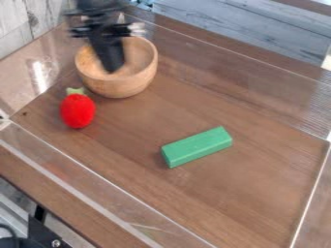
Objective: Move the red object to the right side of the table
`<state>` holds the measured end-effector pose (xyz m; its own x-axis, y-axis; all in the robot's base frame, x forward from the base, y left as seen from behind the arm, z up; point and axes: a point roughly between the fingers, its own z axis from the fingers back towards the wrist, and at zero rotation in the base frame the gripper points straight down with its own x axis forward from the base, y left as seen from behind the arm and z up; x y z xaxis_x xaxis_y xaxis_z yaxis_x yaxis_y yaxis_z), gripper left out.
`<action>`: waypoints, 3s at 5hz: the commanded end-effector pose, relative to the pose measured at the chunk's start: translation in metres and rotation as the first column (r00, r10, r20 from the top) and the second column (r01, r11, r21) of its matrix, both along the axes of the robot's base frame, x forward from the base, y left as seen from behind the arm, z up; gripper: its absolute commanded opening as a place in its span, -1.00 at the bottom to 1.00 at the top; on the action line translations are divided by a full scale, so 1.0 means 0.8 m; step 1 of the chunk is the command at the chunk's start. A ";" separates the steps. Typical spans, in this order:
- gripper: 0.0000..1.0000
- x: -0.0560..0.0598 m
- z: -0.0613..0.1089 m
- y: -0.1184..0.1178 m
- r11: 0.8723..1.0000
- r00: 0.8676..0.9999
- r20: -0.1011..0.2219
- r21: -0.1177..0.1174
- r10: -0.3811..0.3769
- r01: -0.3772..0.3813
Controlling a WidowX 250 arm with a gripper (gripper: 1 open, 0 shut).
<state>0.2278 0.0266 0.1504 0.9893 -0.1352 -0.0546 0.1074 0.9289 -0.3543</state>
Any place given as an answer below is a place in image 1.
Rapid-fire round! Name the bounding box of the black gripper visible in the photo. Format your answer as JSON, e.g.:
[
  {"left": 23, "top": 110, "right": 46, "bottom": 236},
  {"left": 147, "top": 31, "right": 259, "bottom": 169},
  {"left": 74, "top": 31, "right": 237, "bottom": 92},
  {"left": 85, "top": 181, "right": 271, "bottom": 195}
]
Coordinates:
[{"left": 63, "top": 0, "right": 146, "bottom": 73}]

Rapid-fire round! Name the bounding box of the red felt strawberry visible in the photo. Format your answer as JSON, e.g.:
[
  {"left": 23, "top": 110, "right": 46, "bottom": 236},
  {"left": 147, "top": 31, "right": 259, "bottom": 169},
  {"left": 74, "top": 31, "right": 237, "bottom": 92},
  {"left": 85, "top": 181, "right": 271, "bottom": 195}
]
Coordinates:
[{"left": 61, "top": 87, "right": 97, "bottom": 129}]

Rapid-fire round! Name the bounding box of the wooden bowl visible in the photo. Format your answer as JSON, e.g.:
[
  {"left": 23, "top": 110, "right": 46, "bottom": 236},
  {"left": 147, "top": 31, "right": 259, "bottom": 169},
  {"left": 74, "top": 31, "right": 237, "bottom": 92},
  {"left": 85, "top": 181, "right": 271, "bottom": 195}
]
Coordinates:
[{"left": 75, "top": 37, "right": 159, "bottom": 99}]

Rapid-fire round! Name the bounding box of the green rectangular block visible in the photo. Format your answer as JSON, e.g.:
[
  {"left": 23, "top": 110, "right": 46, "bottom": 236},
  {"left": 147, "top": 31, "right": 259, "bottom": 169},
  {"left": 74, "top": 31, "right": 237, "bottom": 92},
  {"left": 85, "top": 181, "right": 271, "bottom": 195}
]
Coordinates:
[{"left": 161, "top": 127, "right": 233, "bottom": 169}]

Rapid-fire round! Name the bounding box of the clear acrylic enclosure wall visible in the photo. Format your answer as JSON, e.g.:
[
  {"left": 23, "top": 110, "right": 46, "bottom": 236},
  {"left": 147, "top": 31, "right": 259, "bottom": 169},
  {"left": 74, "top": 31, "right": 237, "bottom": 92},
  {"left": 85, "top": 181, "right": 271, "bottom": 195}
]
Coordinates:
[{"left": 0, "top": 12, "right": 331, "bottom": 248}]

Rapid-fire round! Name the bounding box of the black clamp mount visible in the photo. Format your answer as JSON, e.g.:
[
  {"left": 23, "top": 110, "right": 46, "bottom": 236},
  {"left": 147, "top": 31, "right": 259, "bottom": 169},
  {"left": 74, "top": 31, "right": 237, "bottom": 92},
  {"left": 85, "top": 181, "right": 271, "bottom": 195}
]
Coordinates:
[{"left": 0, "top": 206, "right": 73, "bottom": 248}]

